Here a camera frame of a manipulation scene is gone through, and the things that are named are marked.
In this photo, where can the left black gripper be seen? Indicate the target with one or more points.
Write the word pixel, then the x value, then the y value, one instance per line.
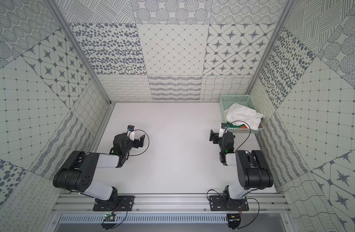
pixel 138 140

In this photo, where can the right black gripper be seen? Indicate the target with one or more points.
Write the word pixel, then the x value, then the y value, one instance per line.
pixel 213 136

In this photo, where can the white t-shirt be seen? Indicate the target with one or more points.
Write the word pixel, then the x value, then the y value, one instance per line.
pixel 243 114

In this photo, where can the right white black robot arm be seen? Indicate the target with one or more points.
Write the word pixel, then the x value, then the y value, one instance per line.
pixel 253 173

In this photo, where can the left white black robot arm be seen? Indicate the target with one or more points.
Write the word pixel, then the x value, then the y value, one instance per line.
pixel 78 171

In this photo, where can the green t-shirt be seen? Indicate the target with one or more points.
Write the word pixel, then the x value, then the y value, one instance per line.
pixel 235 125

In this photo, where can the green plastic basket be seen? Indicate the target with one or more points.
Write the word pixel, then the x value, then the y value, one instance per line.
pixel 227 100

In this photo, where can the left green circuit board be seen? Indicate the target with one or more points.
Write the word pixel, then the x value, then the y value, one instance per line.
pixel 109 218

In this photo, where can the right black circuit board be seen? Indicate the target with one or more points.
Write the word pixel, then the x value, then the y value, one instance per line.
pixel 234 221

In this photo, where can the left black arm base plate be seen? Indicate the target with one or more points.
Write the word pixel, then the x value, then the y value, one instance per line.
pixel 119 203

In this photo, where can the aluminium mounting rail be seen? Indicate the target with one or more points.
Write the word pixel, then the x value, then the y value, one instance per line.
pixel 199 203

